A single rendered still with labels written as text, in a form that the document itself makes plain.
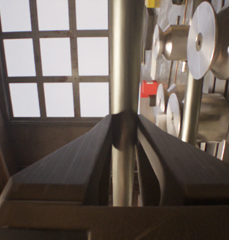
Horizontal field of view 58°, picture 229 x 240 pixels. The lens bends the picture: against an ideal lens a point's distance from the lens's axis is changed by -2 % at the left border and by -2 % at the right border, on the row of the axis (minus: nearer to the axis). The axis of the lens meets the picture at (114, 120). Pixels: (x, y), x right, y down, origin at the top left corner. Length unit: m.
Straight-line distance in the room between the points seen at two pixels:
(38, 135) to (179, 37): 3.44
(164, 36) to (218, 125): 0.16
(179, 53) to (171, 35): 0.03
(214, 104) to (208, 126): 0.02
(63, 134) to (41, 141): 0.40
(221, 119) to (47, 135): 3.46
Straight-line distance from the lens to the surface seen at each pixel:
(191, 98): 0.18
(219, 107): 0.21
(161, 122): 0.25
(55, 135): 3.57
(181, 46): 0.31
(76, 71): 3.32
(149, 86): 0.81
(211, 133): 0.21
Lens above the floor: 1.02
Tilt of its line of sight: 1 degrees up
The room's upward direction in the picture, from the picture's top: 90 degrees counter-clockwise
